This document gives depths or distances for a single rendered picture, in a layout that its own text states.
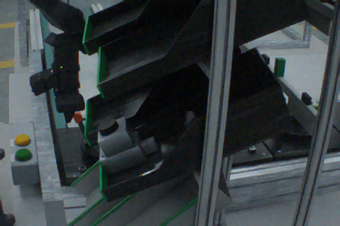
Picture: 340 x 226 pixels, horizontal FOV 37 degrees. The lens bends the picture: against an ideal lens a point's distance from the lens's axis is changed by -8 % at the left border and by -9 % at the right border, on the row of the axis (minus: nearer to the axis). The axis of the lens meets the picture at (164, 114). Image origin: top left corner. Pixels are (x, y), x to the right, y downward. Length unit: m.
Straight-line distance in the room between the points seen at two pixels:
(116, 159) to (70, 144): 0.52
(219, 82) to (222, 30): 0.07
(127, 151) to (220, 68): 0.22
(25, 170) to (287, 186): 0.64
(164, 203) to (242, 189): 0.39
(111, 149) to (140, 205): 0.17
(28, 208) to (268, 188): 0.58
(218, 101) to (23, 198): 0.77
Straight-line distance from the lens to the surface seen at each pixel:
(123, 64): 0.73
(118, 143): 0.77
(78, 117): 1.21
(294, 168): 1.28
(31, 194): 1.32
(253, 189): 1.26
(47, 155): 1.29
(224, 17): 0.60
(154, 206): 0.90
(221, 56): 0.62
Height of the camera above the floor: 1.65
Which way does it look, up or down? 28 degrees down
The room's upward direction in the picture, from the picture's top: 3 degrees clockwise
